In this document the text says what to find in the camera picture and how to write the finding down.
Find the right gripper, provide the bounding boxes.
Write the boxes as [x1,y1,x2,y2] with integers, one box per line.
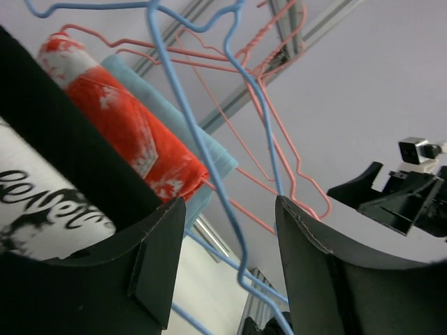
[327,162,446,239]

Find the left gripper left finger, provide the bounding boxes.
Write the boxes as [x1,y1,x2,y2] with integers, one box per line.
[1,199,186,334]

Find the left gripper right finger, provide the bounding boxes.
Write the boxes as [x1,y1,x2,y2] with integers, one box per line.
[275,195,446,334]

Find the black white print trousers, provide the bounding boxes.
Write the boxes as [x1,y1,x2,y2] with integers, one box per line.
[1,121,116,260]

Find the blue wire hanger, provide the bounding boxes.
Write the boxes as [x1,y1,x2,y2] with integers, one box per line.
[160,0,291,304]
[24,1,293,334]

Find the orange white trousers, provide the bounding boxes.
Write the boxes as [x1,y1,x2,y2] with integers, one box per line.
[37,32,208,202]

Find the light blue trousers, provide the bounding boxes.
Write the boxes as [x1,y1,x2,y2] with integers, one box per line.
[101,54,238,230]

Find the aluminium frame right post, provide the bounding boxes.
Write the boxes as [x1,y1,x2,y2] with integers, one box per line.
[188,216,290,334]

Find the pink wire hanger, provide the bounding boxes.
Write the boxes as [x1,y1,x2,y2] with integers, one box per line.
[139,1,307,186]

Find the aluminium hanging rail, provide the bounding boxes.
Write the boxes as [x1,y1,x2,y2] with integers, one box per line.
[132,0,364,133]

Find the salmon wire hanger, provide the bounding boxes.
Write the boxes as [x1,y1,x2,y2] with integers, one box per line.
[52,23,332,235]

